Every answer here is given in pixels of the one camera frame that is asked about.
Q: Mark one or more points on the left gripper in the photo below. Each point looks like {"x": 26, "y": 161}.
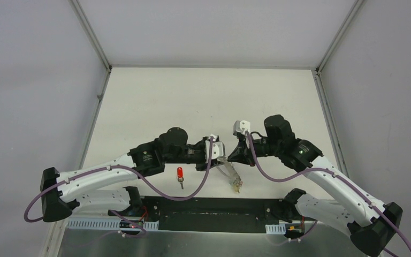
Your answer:
{"x": 202, "y": 156}

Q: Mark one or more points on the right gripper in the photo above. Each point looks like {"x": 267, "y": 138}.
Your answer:
{"x": 242, "y": 153}

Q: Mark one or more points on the metal keyring plate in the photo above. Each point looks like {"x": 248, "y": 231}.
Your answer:
{"x": 227, "y": 169}

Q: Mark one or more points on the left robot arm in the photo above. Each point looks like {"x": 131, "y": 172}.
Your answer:
{"x": 68, "y": 192}

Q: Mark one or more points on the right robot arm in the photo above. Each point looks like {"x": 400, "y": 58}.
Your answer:
{"x": 367, "y": 221}

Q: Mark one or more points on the red tag key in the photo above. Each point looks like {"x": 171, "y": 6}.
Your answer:
{"x": 180, "y": 177}

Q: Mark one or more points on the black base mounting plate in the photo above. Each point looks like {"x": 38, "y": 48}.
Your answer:
{"x": 234, "y": 215}

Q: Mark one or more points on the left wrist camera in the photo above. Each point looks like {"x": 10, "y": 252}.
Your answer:
{"x": 214, "y": 148}

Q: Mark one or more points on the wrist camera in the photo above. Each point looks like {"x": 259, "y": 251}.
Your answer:
{"x": 214, "y": 148}
{"x": 241, "y": 127}

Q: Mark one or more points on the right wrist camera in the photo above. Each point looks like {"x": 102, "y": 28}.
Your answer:
{"x": 241, "y": 127}

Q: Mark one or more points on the aluminium front rail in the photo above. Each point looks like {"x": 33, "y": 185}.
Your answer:
{"x": 304, "y": 204}

